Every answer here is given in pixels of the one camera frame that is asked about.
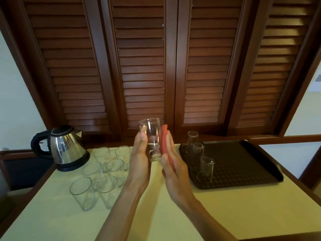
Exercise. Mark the red cloth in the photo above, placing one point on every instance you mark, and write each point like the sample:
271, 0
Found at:
164, 140

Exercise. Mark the dark brown textured tray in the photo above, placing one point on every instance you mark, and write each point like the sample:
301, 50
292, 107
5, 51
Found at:
233, 165

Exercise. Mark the white paper notice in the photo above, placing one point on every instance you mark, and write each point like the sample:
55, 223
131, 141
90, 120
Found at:
316, 82

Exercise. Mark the person's left hand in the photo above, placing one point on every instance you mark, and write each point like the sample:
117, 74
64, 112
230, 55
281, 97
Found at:
139, 173

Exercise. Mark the group of clear glasses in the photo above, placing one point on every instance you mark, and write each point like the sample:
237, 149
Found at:
102, 188

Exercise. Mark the person's right hand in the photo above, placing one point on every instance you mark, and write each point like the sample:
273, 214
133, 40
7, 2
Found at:
179, 183

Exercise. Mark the brown wooden wall rail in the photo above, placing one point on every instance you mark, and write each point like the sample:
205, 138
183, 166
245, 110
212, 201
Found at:
288, 140

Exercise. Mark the person's left forearm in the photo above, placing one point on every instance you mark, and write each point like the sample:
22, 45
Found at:
118, 218

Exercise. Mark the steel electric kettle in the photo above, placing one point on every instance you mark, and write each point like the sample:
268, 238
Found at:
75, 166
66, 148

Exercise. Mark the brown wooden door frame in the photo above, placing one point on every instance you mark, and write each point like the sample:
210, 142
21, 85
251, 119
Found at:
312, 170

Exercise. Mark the brown louvered wooden shutter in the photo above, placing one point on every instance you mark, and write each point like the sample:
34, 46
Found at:
141, 60
70, 60
275, 60
209, 60

